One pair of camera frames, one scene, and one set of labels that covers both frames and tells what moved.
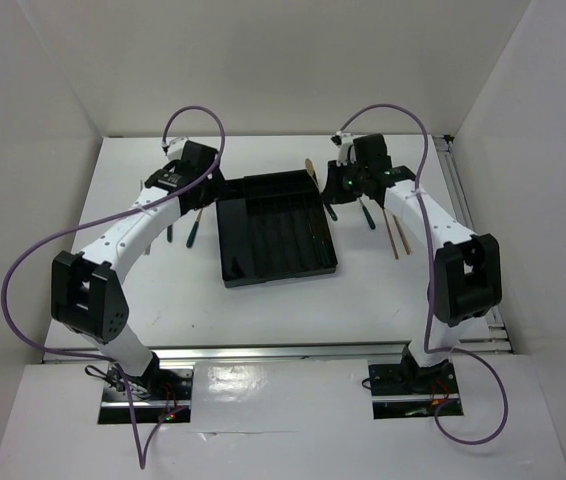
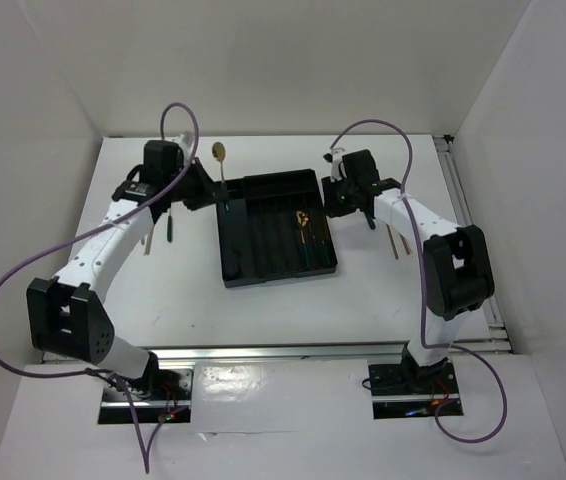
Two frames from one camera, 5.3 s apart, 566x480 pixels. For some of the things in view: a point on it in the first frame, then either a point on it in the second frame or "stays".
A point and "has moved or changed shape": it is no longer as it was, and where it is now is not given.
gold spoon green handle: (194, 230) has moved or changed shape
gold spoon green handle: (310, 167) to (302, 219)
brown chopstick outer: (403, 240) stays
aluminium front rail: (252, 352) stays
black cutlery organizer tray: (272, 226) stays
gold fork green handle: (368, 215) stays
